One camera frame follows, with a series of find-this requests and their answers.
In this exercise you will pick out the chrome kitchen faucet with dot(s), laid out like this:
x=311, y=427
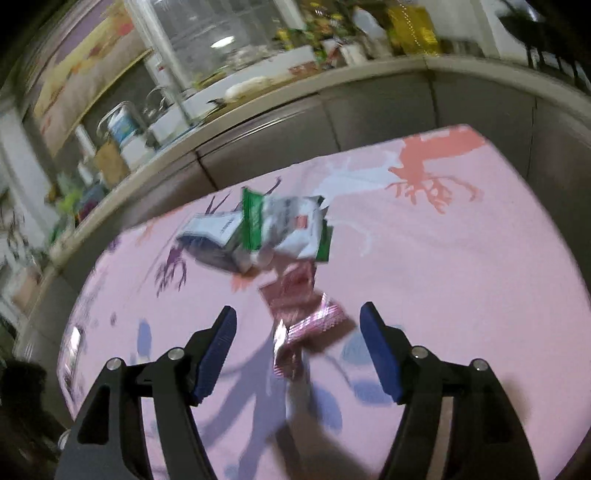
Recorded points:
x=161, y=99

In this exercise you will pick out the pink floral tablecloth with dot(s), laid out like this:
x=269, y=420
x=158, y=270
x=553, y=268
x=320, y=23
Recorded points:
x=438, y=231

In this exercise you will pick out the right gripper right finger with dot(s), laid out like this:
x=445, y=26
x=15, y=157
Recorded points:
x=486, y=439

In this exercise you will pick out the white green snack bag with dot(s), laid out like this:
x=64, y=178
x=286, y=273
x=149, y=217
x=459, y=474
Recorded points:
x=289, y=227

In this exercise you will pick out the barred kitchen window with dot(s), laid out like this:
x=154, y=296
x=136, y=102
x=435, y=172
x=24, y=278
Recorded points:
x=197, y=39

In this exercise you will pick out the blue white detergent jug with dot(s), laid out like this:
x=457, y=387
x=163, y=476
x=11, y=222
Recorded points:
x=122, y=125

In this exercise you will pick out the large yellow oil bottle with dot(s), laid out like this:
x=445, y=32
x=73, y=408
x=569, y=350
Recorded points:
x=414, y=28

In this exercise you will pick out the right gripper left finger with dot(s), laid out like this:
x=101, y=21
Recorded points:
x=109, y=437

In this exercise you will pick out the steel wok with lid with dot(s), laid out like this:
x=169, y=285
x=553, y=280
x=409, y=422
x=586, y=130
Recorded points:
x=537, y=25

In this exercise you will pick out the white plastic jug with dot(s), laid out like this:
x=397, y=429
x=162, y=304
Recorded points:
x=375, y=34

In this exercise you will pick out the leaning wooden board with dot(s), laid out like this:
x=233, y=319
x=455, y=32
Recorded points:
x=111, y=164

